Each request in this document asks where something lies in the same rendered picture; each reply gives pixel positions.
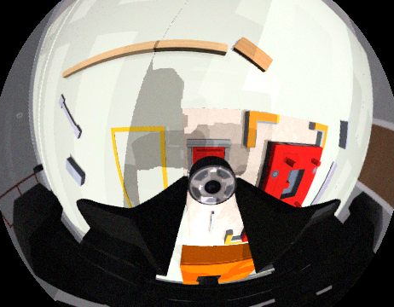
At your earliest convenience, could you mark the yellow rectangular outline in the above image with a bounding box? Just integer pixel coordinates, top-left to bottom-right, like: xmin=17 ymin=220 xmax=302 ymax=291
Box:
xmin=111 ymin=126 xmax=167 ymax=208

